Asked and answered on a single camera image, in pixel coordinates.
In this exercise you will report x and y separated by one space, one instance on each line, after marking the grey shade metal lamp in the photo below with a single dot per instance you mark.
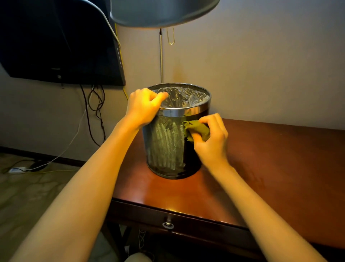
159 12

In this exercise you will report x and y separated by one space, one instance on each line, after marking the green cleaning cloth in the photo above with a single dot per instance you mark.
198 128

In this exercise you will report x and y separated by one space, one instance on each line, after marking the person's left hand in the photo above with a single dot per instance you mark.
144 108

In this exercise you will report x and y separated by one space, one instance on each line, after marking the person's right hand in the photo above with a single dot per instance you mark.
214 151

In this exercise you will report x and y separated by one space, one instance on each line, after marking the white power strip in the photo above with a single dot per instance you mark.
16 170

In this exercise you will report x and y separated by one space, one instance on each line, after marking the white trousers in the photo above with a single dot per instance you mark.
137 258

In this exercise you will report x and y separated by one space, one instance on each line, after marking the brown wooden table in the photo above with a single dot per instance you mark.
291 167

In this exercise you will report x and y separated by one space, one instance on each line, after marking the black television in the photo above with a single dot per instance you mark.
48 40

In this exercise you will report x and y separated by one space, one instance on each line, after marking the person's right forearm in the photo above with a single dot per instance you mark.
269 221

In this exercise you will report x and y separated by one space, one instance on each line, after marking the clear plastic bin liner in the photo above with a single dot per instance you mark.
186 95

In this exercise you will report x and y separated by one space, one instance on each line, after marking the black metal trash bin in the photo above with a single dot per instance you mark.
167 151

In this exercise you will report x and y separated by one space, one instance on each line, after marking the person's left forearm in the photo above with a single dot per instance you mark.
78 197

